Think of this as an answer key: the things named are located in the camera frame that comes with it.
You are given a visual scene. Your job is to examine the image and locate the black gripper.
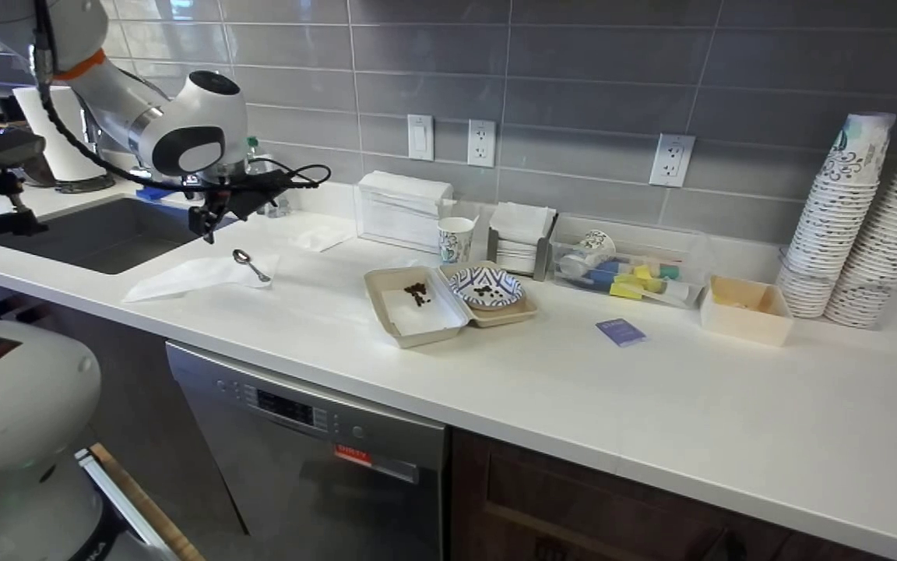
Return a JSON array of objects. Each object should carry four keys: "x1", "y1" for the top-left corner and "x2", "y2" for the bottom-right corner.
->
[{"x1": 183, "y1": 164, "x2": 295, "y2": 246}]

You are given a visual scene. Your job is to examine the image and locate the small metal napkin holder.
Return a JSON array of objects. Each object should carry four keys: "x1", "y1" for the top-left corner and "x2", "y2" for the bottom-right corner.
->
[{"x1": 487, "y1": 199, "x2": 561, "y2": 281}]

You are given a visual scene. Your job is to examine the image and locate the small cardboard tray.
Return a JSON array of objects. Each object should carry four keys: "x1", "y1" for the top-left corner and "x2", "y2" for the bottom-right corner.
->
[{"x1": 697, "y1": 270, "x2": 797, "y2": 350}]

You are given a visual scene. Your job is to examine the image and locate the black spoon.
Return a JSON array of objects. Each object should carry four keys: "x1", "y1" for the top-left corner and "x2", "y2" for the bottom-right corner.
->
[{"x1": 230, "y1": 246, "x2": 273, "y2": 289}]

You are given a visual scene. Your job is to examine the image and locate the white wall outlet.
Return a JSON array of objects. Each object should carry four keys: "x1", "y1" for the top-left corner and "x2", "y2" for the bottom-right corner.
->
[
  {"x1": 647, "y1": 130, "x2": 697, "y2": 189},
  {"x1": 464, "y1": 117, "x2": 499, "y2": 170}
]

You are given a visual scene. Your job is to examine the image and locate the patterned paper cup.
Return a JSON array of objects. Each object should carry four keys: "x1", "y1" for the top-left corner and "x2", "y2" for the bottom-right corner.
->
[{"x1": 437, "y1": 216, "x2": 478, "y2": 270}]

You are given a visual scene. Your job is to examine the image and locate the white napkin dispenser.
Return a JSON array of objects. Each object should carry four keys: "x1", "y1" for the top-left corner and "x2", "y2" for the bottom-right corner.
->
[{"x1": 351, "y1": 170, "x2": 457, "y2": 259}]

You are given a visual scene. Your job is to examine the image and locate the stainless steel dishwasher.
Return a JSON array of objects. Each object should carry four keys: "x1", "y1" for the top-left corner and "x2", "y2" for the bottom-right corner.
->
[{"x1": 162, "y1": 339, "x2": 449, "y2": 561}]

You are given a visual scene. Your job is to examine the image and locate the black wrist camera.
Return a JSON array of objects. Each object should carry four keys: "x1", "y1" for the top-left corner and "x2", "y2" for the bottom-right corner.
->
[{"x1": 249, "y1": 164, "x2": 306, "y2": 204}]

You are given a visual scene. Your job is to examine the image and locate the clear condiment organizer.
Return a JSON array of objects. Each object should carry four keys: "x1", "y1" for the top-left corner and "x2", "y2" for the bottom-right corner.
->
[{"x1": 550, "y1": 222, "x2": 709, "y2": 311}]

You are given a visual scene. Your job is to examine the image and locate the stack of patterned cups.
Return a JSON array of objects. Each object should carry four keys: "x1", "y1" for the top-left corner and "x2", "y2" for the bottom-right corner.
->
[
  {"x1": 822, "y1": 102, "x2": 897, "y2": 333},
  {"x1": 773, "y1": 109, "x2": 897, "y2": 320}
]

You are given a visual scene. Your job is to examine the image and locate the black sink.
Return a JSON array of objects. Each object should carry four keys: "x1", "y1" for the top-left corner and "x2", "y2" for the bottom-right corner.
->
[{"x1": 0, "y1": 197, "x2": 207, "y2": 278}]

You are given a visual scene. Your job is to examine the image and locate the purple card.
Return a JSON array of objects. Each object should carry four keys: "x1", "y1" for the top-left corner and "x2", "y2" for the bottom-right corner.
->
[{"x1": 596, "y1": 316, "x2": 647, "y2": 350}]

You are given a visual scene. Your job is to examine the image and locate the small white paper napkin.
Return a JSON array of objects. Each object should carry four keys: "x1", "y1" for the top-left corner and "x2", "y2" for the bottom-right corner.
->
[{"x1": 291, "y1": 217, "x2": 351, "y2": 257}]

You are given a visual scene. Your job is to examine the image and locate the black white patterned cloth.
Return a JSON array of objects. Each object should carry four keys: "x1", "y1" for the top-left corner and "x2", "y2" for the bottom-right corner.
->
[{"x1": 456, "y1": 266, "x2": 527, "y2": 316}]

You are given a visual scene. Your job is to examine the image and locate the white light switch plate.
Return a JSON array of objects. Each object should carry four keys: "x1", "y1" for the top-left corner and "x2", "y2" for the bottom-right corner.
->
[{"x1": 406, "y1": 112, "x2": 437, "y2": 163}]

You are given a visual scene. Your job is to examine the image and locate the dark wood cabinet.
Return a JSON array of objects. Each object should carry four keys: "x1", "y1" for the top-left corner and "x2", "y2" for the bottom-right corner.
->
[{"x1": 446, "y1": 428, "x2": 886, "y2": 561}]

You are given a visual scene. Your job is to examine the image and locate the large white paper napkin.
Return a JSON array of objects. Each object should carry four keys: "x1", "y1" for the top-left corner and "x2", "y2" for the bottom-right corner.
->
[{"x1": 121, "y1": 253, "x2": 281, "y2": 306}]

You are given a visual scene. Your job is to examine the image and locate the clear glass jar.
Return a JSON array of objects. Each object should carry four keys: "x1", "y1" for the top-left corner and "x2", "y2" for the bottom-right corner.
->
[{"x1": 244, "y1": 133, "x2": 291, "y2": 217}]

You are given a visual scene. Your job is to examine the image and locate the wood-edged cart platform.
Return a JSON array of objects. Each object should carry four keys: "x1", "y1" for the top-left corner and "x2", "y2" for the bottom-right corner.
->
[{"x1": 71, "y1": 444, "x2": 207, "y2": 561}]

